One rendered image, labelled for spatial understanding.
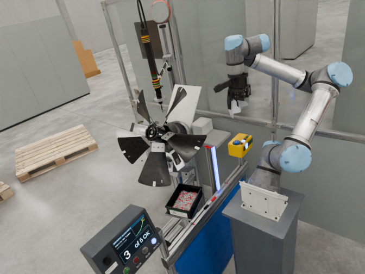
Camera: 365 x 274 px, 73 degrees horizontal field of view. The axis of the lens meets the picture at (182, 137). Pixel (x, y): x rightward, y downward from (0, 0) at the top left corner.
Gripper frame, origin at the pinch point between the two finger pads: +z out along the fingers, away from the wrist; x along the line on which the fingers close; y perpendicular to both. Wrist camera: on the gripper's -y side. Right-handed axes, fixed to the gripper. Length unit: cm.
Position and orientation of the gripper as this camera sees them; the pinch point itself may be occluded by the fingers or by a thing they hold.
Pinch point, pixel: (234, 113)
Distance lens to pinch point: 123.6
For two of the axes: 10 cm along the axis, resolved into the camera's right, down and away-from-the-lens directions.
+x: 6.1, -4.9, 6.2
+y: 7.7, 1.9, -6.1
